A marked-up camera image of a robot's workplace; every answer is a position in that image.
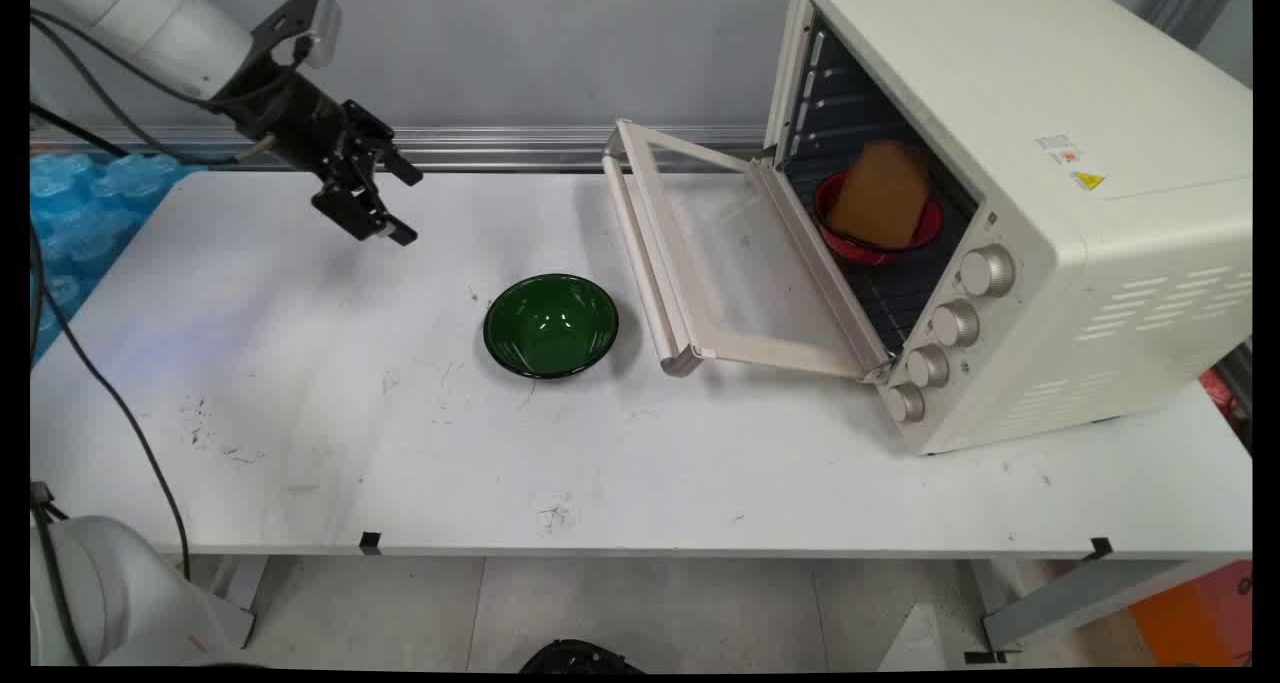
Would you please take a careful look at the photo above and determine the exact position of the grey table leg beam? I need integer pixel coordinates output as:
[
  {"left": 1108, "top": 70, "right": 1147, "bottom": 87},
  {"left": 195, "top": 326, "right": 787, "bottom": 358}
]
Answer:
[{"left": 972, "top": 558, "right": 1217, "bottom": 656}]

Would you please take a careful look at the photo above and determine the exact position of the brown bread slice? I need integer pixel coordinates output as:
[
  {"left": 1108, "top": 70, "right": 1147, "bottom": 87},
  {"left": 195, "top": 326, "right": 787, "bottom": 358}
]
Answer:
[{"left": 828, "top": 140, "right": 931, "bottom": 250}]

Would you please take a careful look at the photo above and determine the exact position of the black round object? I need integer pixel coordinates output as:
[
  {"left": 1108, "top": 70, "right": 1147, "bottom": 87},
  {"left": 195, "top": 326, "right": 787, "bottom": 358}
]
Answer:
[{"left": 519, "top": 639, "right": 647, "bottom": 674}]

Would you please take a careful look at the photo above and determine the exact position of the red bowl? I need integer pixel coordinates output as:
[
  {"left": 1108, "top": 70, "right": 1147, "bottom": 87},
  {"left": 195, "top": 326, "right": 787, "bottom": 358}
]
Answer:
[{"left": 814, "top": 170, "right": 944, "bottom": 266}]

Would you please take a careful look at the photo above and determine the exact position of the silver oven knob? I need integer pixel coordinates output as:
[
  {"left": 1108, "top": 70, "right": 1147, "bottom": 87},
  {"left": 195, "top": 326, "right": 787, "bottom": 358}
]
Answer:
[
  {"left": 960, "top": 245, "right": 1017, "bottom": 298},
  {"left": 906, "top": 343, "right": 951, "bottom": 389},
  {"left": 885, "top": 382, "right": 927, "bottom": 425},
  {"left": 930, "top": 299, "right": 982, "bottom": 349}
]

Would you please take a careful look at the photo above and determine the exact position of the cream glass oven door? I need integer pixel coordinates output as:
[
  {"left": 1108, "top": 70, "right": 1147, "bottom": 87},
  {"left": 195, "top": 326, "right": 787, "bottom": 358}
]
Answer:
[{"left": 601, "top": 119, "right": 895, "bottom": 383}]

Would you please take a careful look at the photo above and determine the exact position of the cream toaster oven body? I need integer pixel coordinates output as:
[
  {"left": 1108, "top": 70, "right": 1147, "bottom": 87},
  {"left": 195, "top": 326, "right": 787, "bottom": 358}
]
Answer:
[{"left": 765, "top": 0, "right": 1253, "bottom": 456}]

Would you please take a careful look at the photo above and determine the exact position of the black cable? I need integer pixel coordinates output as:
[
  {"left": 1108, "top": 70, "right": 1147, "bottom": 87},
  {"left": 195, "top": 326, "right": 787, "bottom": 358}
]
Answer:
[
  {"left": 30, "top": 103, "right": 277, "bottom": 664},
  {"left": 30, "top": 8, "right": 311, "bottom": 114}
]

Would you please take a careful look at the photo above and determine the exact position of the green enamel bowl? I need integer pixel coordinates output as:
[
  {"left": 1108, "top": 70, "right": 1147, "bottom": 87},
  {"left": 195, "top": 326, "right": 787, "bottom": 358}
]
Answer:
[{"left": 483, "top": 273, "right": 620, "bottom": 381}]

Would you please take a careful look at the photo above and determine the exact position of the dark oven wire rack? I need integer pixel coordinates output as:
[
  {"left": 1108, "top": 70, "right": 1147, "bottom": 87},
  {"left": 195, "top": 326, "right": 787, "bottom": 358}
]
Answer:
[{"left": 788, "top": 153, "right": 977, "bottom": 356}]

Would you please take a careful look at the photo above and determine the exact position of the aluminium rail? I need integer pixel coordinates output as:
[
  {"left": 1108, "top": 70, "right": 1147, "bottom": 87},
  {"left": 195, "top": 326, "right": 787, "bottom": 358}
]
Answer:
[{"left": 30, "top": 125, "right": 777, "bottom": 175}]

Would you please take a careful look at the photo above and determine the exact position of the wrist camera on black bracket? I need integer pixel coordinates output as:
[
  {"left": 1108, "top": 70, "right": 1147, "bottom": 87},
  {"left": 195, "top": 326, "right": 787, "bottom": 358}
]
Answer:
[{"left": 248, "top": 0, "right": 343, "bottom": 72}]

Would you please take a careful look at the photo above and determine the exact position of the orange box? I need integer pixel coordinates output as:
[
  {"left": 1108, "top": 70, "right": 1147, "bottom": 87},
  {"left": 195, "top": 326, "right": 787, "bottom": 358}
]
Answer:
[{"left": 1128, "top": 561, "right": 1253, "bottom": 669}]

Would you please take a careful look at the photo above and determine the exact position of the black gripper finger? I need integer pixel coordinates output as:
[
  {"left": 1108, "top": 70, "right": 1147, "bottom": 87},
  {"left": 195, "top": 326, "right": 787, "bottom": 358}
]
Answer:
[
  {"left": 377, "top": 146, "right": 424, "bottom": 187},
  {"left": 311, "top": 184, "right": 419, "bottom": 248}
]

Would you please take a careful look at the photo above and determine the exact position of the grey table leg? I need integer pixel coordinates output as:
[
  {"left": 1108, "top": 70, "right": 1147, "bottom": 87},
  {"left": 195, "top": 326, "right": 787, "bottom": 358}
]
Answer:
[{"left": 190, "top": 555, "right": 273, "bottom": 646}]

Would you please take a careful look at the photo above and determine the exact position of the red packaging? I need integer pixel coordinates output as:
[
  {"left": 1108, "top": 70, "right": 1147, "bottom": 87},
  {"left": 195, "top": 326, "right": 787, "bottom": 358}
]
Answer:
[{"left": 1198, "top": 366, "right": 1253, "bottom": 456}]

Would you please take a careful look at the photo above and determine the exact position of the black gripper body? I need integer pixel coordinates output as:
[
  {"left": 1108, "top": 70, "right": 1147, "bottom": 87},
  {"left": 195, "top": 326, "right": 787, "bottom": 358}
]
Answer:
[{"left": 213, "top": 61, "right": 397, "bottom": 195}]

